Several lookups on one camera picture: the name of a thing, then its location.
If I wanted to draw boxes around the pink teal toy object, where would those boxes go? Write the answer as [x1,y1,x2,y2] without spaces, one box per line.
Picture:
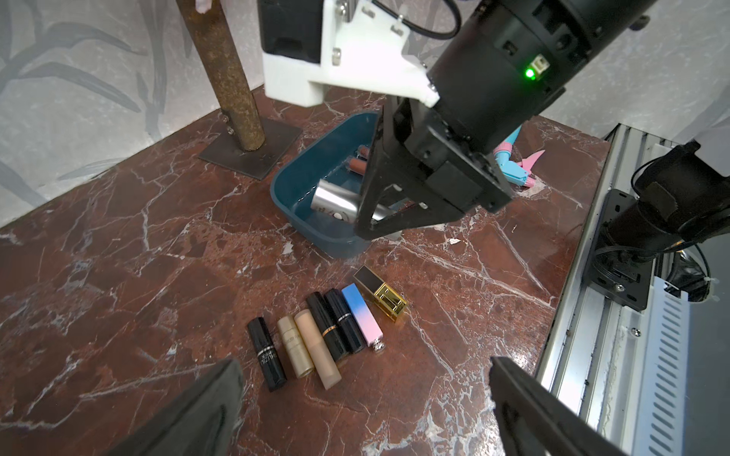
[494,127,545,188]

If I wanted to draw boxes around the black lipstick silver band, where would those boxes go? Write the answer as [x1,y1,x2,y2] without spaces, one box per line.
[324,288,367,353]

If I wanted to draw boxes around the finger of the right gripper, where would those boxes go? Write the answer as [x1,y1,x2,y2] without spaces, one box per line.
[355,113,468,241]

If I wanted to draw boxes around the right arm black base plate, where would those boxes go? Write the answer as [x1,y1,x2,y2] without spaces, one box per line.
[582,189,654,313]

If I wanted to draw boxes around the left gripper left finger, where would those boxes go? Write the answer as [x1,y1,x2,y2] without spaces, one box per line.
[108,359,243,455]

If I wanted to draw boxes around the pink blue gradient lipstick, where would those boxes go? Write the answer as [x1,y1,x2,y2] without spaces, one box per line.
[341,283,386,353]

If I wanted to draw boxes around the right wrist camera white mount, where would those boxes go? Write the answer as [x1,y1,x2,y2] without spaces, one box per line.
[258,1,439,108]

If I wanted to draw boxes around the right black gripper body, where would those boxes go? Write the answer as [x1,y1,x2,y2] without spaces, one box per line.
[378,96,513,213]

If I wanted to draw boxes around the teal plastic storage box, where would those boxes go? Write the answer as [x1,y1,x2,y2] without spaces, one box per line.
[270,112,378,258]

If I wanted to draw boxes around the black lipstick gold band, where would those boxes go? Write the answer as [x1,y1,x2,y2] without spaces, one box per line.
[306,292,349,363]

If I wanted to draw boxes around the beige gold lipstick tube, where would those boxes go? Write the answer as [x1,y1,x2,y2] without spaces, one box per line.
[277,315,315,379]

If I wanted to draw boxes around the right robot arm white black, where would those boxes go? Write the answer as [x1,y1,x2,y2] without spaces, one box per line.
[354,0,649,241]

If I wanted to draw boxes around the black lipstick tube leftmost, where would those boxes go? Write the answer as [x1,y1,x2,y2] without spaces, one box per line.
[247,317,287,391]

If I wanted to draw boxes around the gold black square lipstick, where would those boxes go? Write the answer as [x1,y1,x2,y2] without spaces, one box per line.
[354,266,408,321]

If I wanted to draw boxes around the tan matte lipstick tube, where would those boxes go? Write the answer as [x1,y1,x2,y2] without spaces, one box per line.
[295,310,341,390]

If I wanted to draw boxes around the pink cherry blossom tree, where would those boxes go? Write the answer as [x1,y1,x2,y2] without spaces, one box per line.
[177,0,302,181]

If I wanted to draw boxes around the clear red lip gloss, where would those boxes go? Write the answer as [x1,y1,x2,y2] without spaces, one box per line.
[347,158,368,176]

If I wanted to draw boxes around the pale pink lip gloss tube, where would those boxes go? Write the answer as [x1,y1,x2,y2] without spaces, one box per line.
[357,146,370,161]

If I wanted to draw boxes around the silver lipstick tube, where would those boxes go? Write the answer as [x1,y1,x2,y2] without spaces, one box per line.
[310,180,361,224]

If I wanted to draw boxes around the aluminium front rail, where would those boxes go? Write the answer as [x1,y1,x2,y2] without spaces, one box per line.
[532,123,730,456]

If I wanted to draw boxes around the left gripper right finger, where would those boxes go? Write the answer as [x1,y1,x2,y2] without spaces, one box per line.
[489,356,623,455]

